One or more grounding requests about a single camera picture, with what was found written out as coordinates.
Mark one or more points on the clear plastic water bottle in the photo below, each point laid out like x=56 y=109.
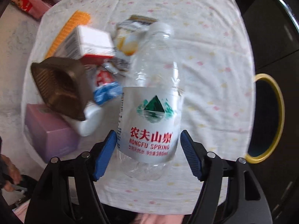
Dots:
x=151 y=93

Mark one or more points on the crumpled foil wrapper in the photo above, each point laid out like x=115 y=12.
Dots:
x=127 y=42

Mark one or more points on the white carton with red stripe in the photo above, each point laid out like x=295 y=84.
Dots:
x=91 y=39

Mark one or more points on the dark green kitchen cabinets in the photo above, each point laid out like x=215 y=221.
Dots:
x=264 y=28

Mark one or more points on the purple box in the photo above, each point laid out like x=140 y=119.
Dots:
x=46 y=130

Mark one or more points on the red and pink bags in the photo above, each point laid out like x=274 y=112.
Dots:
x=25 y=4

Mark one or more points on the red and blue toothpaste tube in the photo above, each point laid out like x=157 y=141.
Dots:
x=105 y=86

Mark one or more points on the orange ribbed strip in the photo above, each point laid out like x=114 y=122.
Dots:
x=70 y=25

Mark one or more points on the brown plastic tray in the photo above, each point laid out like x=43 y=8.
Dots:
x=58 y=84

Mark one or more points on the white dotted tablecloth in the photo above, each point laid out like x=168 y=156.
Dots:
x=210 y=51

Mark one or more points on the person's left hand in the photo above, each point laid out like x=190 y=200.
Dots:
x=10 y=169

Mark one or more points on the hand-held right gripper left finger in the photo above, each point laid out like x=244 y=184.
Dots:
x=106 y=154

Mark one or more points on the white pill bottle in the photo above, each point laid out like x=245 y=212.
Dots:
x=90 y=121

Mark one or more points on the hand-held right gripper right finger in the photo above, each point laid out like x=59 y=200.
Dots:
x=190 y=154

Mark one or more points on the yellow-rimmed trash bin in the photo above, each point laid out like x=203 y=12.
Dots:
x=280 y=112

